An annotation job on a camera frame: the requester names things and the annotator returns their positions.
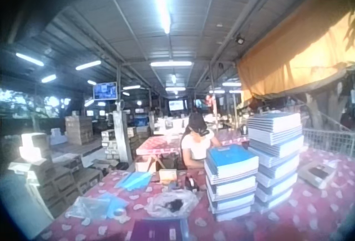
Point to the red patterned far table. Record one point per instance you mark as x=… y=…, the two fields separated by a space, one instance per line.
x=163 y=144

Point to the short ceiling tube light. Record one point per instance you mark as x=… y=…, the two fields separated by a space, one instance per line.
x=171 y=63

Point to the white pillar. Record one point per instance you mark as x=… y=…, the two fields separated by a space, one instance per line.
x=121 y=138

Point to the stack of labelled cartons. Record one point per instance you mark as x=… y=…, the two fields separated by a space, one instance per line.
x=119 y=141

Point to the small cardboard box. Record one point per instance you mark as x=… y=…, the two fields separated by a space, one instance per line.
x=167 y=175

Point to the black tape dispenser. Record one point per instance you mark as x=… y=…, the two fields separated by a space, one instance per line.
x=192 y=184

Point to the blue plastic sleeves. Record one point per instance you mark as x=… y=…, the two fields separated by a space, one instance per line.
x=133 y=180

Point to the short stack of blue notebooks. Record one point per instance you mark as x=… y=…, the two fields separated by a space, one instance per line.
x=231 y=177

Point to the black floodlight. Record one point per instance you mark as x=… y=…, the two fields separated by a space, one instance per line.
x=239 y=39

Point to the clear plastic bag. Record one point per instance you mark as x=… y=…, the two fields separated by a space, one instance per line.
x=172 y=200

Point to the pallet of brown cartons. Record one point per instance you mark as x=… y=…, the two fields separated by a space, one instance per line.
x=78 y=130

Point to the long ceiling tube light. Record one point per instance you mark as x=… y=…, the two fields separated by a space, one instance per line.
x=163 y=2

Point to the tall stack of blue notebooks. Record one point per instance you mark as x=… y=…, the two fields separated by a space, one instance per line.
x=277 y=158

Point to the purple notebook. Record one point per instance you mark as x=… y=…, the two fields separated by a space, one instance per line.
x=158 y=230

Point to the blue plastic bags pile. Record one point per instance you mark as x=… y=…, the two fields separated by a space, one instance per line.
x=95 y=205

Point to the orange tarp awning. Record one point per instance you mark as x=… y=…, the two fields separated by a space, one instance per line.
x=299 y=55

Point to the heap of brown cartons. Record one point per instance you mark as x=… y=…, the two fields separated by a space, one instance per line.
x=47 y=180

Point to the flat grey box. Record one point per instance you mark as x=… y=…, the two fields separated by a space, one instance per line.
x=317 y=173

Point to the red patterned tablecloth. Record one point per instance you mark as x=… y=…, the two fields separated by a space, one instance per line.
x=291 y=213

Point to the wall-mounted monitor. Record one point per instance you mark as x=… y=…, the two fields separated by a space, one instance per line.
x=105 y=91

